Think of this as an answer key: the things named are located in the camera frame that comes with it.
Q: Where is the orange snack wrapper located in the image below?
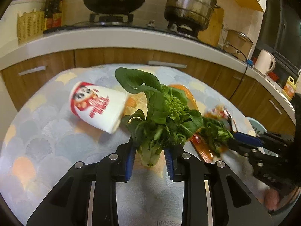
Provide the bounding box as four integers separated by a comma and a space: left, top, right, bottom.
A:
190, 105, 237, 163

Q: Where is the orange peel piece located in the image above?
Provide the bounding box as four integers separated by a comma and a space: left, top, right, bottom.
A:
168, 84, 200, 111
123, 92, 147, 116

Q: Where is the green leafy vegetable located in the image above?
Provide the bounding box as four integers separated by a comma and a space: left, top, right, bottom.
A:
115, 67, 203, 167

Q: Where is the white panda paper cup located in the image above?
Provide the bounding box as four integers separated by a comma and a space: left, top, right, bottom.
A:
69, 82, 128, 134

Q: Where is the teal perforated trash basket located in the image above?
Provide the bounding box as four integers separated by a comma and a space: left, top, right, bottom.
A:
246, 117, 267, 137

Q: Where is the person's right hand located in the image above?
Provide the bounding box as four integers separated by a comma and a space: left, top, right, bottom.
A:
263, 185, 301, 211

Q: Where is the yellow oil jug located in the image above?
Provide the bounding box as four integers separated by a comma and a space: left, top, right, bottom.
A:
282, 76, 296, 101

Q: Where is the white electric kettle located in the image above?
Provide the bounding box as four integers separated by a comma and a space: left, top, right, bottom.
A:
255, 50, 276, 75

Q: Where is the beige rice cooker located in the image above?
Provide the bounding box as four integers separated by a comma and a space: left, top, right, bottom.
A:
223, 30, 254, 61

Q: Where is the black microwave oven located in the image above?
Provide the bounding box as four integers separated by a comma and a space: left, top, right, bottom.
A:
253, 0, 300, 86

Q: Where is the wooden cutting board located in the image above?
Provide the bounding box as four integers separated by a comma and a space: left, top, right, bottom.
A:
198, 8, 224, 47

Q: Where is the stainless steel steamer pot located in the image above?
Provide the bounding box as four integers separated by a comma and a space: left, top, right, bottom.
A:
164, 0, 217, 31

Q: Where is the black gas stove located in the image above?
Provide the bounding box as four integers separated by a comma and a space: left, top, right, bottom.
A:
43, 13, 201, 43

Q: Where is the sauce bottles group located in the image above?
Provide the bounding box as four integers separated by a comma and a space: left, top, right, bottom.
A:
44, 0, 63, 31

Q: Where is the wicker basket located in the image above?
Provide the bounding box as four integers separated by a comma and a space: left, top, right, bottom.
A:
17, 9, 44, 44

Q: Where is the black wok pan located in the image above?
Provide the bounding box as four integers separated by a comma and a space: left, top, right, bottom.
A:
83, 0, 145, 15

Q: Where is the black power cable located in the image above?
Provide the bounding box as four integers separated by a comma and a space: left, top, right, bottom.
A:
225, 43, 249, 102

